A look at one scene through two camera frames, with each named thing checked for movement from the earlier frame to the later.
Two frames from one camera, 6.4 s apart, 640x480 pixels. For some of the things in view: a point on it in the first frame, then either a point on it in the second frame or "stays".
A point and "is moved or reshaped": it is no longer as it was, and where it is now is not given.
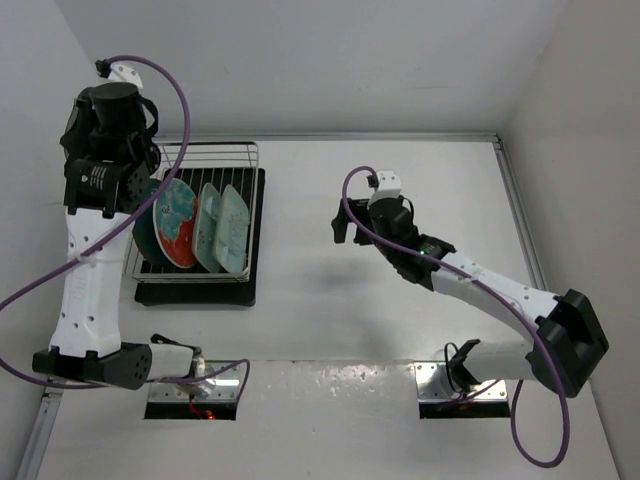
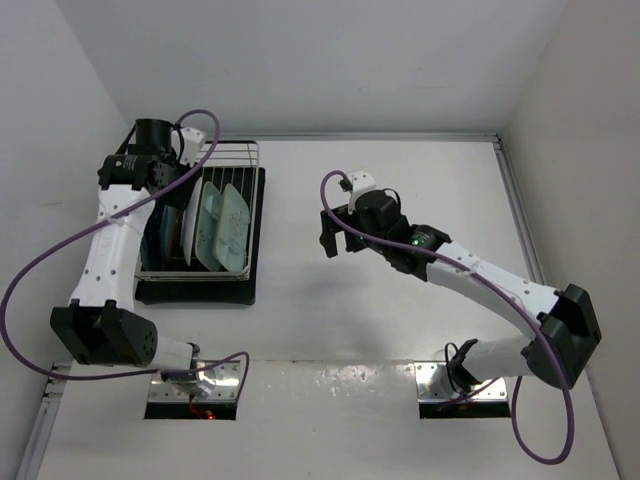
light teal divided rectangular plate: x=204 y=227 stays
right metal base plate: x=434 y=386 stays
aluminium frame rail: x=520 y=219 stays
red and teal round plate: x=176 y=217 is moved or reshaped
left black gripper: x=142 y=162 → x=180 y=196
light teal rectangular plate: x=232 y=232 stays
